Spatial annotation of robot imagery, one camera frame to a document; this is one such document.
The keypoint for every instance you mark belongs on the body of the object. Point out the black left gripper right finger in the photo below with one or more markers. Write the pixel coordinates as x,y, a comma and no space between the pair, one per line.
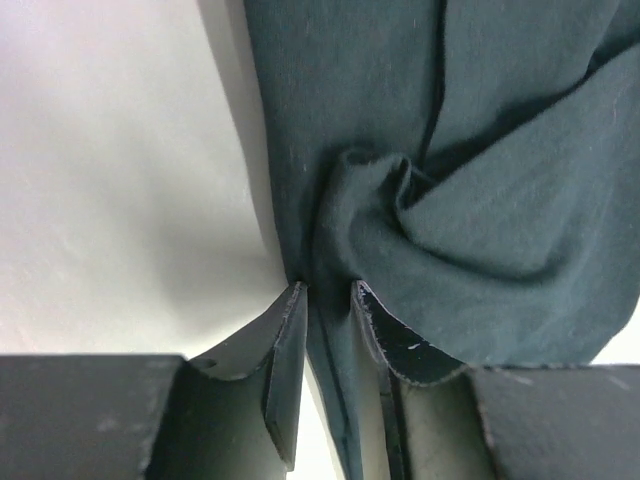
423,414

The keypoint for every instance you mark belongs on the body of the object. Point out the black t-shirt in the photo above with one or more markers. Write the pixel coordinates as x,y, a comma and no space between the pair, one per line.
476,163

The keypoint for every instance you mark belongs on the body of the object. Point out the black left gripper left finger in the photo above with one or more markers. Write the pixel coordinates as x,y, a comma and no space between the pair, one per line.
230,413

